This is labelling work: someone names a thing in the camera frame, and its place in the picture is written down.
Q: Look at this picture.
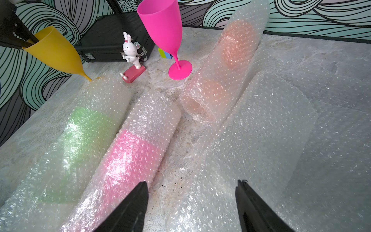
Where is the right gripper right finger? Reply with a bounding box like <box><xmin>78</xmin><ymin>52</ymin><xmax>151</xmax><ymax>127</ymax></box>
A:
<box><xmin>235</xmin><ymin>180</ymin><xmax>293</xmax><ymax>232</ymax></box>

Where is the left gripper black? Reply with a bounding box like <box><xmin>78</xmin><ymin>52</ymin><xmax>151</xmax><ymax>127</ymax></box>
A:
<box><xmin>1</xmin><ymin>0</ymin><xmax>39</xmax><ymax>49</ymax></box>

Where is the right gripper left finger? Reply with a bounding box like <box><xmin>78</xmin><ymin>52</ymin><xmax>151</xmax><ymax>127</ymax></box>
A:
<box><xmin>95</xmin><ymin>181</ymin><xmax>149</xmax><ymax>232</ymax></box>

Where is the yellow wine glass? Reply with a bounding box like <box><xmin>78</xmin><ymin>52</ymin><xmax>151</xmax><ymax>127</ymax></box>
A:
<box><xmin>23</xmin><ymin>26</ymin><xmax>92</xmax><ymax>81</ymax></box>

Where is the bubble wrap sheet of yellow glass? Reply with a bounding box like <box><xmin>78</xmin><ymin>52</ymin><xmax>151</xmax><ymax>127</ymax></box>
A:
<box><xmin>166</xmin><ymin>72</ymin><xmax>317</xmax><ymax>232</ymax></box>

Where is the pink wine glass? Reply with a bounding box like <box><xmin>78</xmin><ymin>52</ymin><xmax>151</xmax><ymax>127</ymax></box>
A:
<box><xmin>137</xmin><ymin>0</ymin><xmax>192</xmax><ymax>80</ymax></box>

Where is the bubble wrap sheet of pink glass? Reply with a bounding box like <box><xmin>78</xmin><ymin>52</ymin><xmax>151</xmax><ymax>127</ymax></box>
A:
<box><xmin>254</xmin><ymin>35</ymin><xmax>371</xmax><ymax>232</ymax></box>

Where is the green glass in bubble wrap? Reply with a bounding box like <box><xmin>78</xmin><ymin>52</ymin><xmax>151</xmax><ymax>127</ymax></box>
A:
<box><xmin>1</xmin><ymin>75</ymin><xmax>132</xmax><ymax>232</ymax></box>

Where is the orange glass in bubble wrap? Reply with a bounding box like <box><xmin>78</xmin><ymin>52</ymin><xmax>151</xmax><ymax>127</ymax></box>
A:
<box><xmin>180</xmin><ymin>1</ymin><xmax>270</xmax><ymax>124</ymax></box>

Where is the black case box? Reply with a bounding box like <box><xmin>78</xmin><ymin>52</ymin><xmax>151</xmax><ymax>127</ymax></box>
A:
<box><xmin>74</xmin><ymin>11</ymin><xmax>155</xmax><ymax>62</ymax></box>

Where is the white bunny figurine pink base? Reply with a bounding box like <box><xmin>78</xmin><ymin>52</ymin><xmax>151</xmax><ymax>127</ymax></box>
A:
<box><xmin>120</xmin><ymin>32</ymin><xmax>146</xmax><ymax>83</ymax></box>

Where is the green blue small block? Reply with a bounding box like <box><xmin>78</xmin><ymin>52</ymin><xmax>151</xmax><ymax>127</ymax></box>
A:
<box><xmin>158</xmin><ymin>48</ymin><xmax>173</xmax><ymax>59</ymax></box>

